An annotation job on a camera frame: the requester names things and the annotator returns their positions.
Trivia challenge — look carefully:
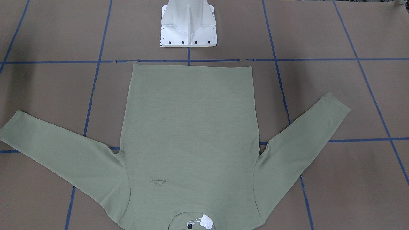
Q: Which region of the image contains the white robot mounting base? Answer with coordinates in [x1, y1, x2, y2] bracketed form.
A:
[160, 0, 218, 48]

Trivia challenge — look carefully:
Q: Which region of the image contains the olive green long-sleeve shirt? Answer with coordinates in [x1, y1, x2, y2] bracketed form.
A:
[1, 64, 350, 230]

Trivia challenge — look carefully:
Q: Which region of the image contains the white paper hang tag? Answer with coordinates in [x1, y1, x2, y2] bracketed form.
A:
[189, 214, 214, 230]

